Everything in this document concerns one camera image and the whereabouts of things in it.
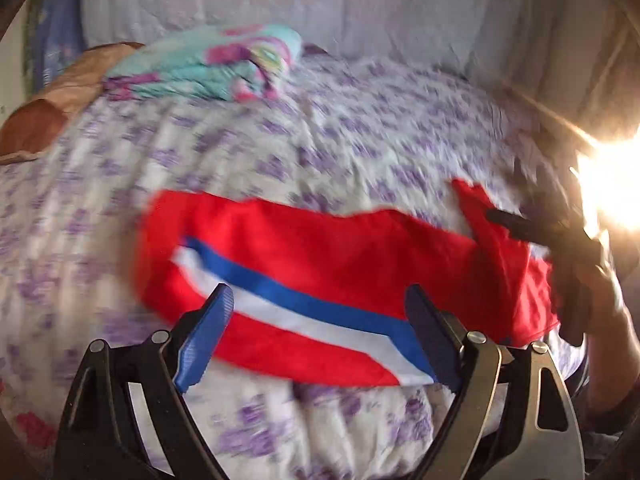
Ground person's right hand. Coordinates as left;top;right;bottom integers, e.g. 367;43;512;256
549;231;628;346

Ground person's right forearm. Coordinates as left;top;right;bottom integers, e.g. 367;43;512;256
587;306;639;415

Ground red pants with blue-white stripe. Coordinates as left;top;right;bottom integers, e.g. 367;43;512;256
134;179;559;387

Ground brown pillow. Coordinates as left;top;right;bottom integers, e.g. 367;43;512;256
1;42;143;166

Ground folded teal pink floral blanket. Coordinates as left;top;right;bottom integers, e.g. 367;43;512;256
103;25;303;102

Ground purple floral bed sheet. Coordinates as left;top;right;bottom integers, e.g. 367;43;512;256
1;56;540;479

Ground grey upholstered headboard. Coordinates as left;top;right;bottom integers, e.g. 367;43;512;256
79;0;632;131

